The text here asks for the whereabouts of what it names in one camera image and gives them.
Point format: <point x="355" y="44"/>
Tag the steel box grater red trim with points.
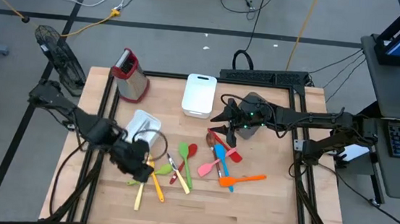
<point x="133" y="84"/>

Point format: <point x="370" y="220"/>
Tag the small white cutlery tray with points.
<point x="136" y="117"/>

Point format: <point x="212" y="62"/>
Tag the yellow silicone spatula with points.
<point x="158" y="192"/>

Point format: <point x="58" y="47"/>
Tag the black aluminium table frame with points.
<point x="174" y="76"/>

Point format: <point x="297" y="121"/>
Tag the red silicone spoon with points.
<point x="192" y="150"/>

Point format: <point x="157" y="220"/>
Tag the black floor fan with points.
<point x="61" y="60"/>

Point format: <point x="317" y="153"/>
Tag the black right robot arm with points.
<point x="312" y="117"/>

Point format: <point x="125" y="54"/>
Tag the white metal bracket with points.
<point x="300" y="145"/>

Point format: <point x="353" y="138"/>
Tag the large white plastic bin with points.
<point x="199" y="94"/>

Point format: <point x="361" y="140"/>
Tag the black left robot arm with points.
<point x="83" y="121"/>

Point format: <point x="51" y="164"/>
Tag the grey computer desk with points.
<point x="391" y="89"/>

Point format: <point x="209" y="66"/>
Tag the grey translucent plastic bin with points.
<point x="250" y="134"/>

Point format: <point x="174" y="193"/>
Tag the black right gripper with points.
<point x="254" y="116"/>

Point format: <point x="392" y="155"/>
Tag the orange silicone spatula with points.
<point x="228" y="181"/>

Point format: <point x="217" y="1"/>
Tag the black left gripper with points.
<point x="129" y="154"/>

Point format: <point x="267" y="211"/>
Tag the pink silicone spatula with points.
<point x="204" y="170"/>

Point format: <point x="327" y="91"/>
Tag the black perforated box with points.
<point x="261" y="75"/>

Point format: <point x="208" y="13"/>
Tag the blue silicone spatula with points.
<point x="220" y="152"/>

